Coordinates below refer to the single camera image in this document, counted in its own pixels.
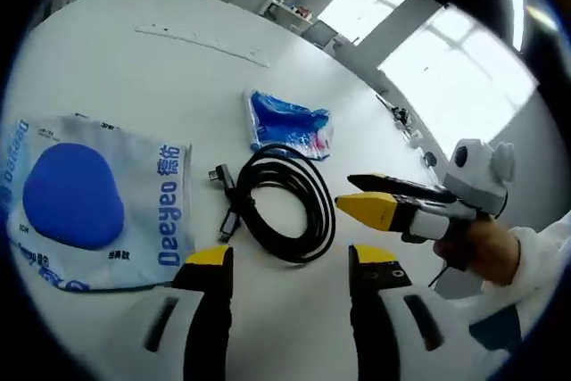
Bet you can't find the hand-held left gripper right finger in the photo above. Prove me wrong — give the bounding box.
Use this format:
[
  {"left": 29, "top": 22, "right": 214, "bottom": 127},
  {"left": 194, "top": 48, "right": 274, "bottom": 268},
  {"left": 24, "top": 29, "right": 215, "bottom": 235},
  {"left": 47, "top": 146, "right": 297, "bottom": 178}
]
[{"left": 347, "top": 243, "right": 485, "bottom": 381}]

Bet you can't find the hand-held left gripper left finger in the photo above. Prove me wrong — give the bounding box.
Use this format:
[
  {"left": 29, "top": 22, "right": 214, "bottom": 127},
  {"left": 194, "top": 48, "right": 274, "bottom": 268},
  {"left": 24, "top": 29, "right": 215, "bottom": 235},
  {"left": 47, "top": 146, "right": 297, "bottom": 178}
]
[{"left": 95, "top": 244, "right": 236, "bottom": 381}]

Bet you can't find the black cable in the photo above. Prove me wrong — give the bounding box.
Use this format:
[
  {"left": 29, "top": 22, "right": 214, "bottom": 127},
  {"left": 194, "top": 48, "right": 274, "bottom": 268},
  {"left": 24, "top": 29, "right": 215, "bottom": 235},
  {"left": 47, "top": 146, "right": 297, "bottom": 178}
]
[{"left": 207, "top": 143, "right": 336, "bottom": 269}]

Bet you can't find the white table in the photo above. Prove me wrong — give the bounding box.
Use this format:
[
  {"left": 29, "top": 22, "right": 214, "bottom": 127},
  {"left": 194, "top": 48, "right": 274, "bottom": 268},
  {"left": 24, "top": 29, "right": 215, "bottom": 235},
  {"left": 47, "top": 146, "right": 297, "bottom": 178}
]
[{"left": 4, "top": 0, "right": 492, "bottom": 381}]

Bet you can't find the white packet with blue pad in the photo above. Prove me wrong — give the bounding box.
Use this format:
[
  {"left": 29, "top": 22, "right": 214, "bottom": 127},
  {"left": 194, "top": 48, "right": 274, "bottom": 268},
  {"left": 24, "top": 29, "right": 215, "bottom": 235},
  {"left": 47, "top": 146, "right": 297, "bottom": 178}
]
[{"left": 0, "top": 112, "right": 195, "bottom": 293}]

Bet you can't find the blue flowered plastic packet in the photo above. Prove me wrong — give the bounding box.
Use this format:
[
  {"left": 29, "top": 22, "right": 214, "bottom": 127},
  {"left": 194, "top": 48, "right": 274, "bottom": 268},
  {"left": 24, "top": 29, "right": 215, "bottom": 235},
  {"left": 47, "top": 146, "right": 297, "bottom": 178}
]
[{"left": 244, "top": 88, "right": 335, "bottom": 162}]

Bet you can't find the large bright window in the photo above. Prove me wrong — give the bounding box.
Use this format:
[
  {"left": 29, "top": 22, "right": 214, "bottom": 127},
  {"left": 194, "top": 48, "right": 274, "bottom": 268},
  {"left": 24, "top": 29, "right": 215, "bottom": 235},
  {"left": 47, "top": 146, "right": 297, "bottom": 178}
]
[
  {"left": 316, "top": 0, "right": 418, "bottom": 46},
  {"left": 377, "top": 5, "right": 541, "bottom": 163}
]

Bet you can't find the person's right hand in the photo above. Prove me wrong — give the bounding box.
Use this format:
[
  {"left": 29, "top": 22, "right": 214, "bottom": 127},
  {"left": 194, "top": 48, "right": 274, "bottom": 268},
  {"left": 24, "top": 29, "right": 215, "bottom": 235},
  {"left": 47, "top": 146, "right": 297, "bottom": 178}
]
[{"left": 430, "top": 215, "right": 521, "bottom": 286}]

